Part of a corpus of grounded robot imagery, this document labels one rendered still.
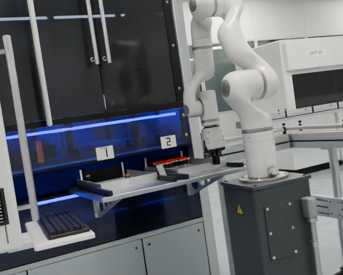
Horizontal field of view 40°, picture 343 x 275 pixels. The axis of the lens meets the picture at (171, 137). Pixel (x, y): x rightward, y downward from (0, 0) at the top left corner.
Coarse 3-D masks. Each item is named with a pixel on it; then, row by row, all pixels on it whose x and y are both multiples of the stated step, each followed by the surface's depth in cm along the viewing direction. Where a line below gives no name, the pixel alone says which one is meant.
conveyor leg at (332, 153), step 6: (330, 150) 267; (336, 150) 268; (330, 156) 268; (336, 156) 267; (330, 162) 269; (336, 162) 267; (330, 168) 269; (336, 168) 267; (336, 174) 268; (336, 180) 268; (336, 186) 268; (336, 192) 268; (342, 222) 269; (342, 228) 269; (342, 234) 270; (342, 240) 270; (342, 246) 270; (342, 252) 271; (342, 258) 272; (342, 264) 272
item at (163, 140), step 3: (171, 135) 238; (174, 135) 239; (162, 138) 236; (165, 138) 237; (171, 138) 238; (174, 138) 239; (162, 141) 236; (165, 141) 237; (171, 141) 238; (174, 141) 239; (162, 144) 236; (165, 144) 237; (168, 144) 237; (171, 144) 238; (174, 144) 239; (162, 147) 236; (165, 147) 236; (168, 147) 237
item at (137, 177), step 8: (136, 176) 225; (144, 176) 202; (152, 176) 204; (88, 184) 208; (96, 184) 198; (104, 184) 194; (112, 184) 196; (120, 184) 197; (128, 184) 199; (136, 184) 201
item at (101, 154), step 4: (96, 148) 220; (100, 148) 221; (104, 148) 222; (108, 148) 222; (112, 148) 223; (96, 152) 220; (100, 152) 221; (104, 152) 221; (108, 152) 222; (112, 152) 223; (100, 156) 221; (104, 156) 221; (108, 156) 222; (112, 156) 223
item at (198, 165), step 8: (192, 160) 244; (200, 160) 237; (208, 160) 231; (224, 160) 218; (144, 168) 236; (152, 168) 227; (184, 168) 208; (192, 168) 210; (200, 168) 212; (208, 168) 214; (216, 168) 216
